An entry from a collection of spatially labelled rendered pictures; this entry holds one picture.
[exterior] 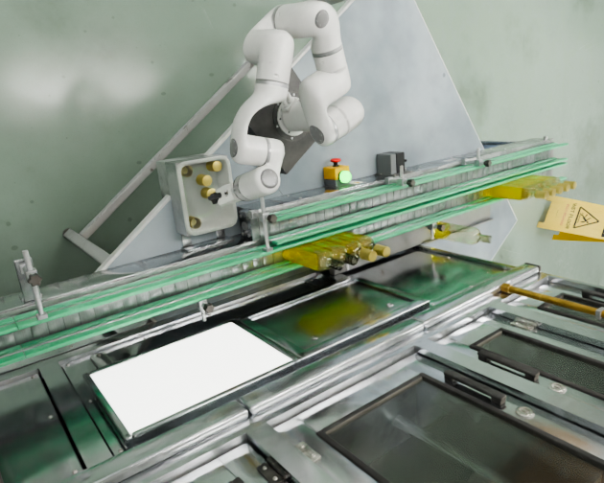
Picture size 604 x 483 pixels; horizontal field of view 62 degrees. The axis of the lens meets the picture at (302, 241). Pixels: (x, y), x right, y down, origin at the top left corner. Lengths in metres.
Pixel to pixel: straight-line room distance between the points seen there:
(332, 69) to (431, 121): 0.97
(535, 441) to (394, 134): 1.39
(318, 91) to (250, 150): 0.26
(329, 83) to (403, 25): 0.84
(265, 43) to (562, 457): 1.07
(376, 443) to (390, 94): 1.45
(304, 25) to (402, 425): 0.96
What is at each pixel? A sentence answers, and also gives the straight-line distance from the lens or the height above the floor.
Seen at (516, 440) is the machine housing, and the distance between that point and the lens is 1.10.
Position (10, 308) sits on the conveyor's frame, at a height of 0.87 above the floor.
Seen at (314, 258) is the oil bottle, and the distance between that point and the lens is 1.53.
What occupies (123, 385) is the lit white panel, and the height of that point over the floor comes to 1.11.
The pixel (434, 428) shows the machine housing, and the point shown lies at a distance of 1.10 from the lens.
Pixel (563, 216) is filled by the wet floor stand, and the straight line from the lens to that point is 4.73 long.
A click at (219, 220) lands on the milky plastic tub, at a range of 1.64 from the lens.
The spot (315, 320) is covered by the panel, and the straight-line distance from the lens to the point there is 1.45.
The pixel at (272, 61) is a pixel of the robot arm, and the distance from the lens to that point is 1.29.
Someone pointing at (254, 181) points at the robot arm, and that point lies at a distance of 1.27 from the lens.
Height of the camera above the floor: 2.23
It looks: 52 degrees down
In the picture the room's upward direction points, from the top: 106 degrees clockwise
